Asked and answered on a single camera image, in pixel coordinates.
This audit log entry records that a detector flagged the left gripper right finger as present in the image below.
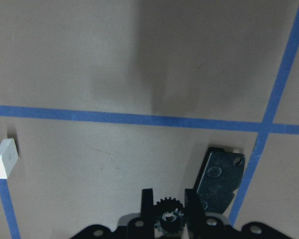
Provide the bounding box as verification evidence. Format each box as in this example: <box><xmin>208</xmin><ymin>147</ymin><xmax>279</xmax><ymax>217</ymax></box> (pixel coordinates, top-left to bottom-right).
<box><xmin>184</xmin><ymin>189</ymin><xmax>206</xmax><ymax>239</ymax></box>

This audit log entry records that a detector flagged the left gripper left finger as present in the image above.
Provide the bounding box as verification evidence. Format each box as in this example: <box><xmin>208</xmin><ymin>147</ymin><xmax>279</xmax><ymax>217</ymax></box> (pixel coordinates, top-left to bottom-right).
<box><xmin>141</xmin><ymin>189</ymin><xmax>154</xmax><ymax>239</ymax></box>

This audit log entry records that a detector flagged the black brake pad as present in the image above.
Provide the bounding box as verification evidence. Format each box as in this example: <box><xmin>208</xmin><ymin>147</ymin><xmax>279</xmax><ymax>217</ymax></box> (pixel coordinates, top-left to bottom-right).
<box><xmin>193</xmin><ymin>147</ymin><xmax>245</xmax><ymax>214</ymax></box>

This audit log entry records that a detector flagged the brown paper table mat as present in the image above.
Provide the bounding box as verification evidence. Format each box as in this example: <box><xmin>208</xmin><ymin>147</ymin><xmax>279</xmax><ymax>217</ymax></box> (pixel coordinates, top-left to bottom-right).
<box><xmin>0</xmin><ymin>0</ymin><xmax>299</xmax><ymax>239</ymax></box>

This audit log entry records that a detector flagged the white curved plastic bracket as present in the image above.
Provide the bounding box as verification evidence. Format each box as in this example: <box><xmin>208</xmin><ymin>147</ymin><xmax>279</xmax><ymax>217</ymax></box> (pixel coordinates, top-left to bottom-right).
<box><xmin>0</xmin><ymin>138</ymin><xmax>19</xmax><ymax>179</ymax></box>

